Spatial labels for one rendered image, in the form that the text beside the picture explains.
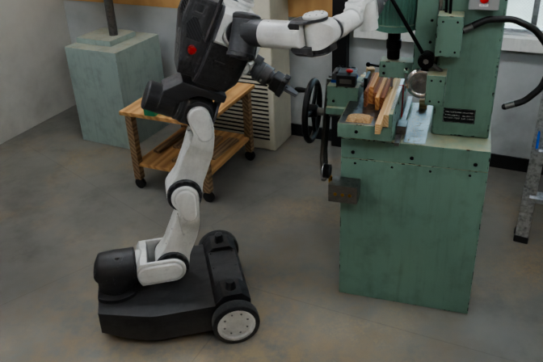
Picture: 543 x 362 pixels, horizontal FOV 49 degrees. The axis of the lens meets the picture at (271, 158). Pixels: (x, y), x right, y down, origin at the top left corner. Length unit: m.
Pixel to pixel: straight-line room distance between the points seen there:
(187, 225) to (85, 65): 2.07
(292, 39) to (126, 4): 2.99
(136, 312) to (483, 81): 1.66
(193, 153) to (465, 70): 1.09
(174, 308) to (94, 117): 2.16
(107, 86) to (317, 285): 2.11
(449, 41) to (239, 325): 1.40
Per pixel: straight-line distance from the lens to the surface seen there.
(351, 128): 2.32
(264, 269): 3.01
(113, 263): 2.62
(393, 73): 2.50
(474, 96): 2.43
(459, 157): 2.42
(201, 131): 2.29
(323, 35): 1.87
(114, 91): 4.21
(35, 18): 4.94
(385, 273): 2.76
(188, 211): 2.44
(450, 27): 2.26
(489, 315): 2.87
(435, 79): 2.31
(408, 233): 2.61
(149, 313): 2.59
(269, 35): 1.92
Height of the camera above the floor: 1.85
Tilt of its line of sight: 27 degrees down
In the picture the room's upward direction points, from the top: 3 degrees counter-clockwise
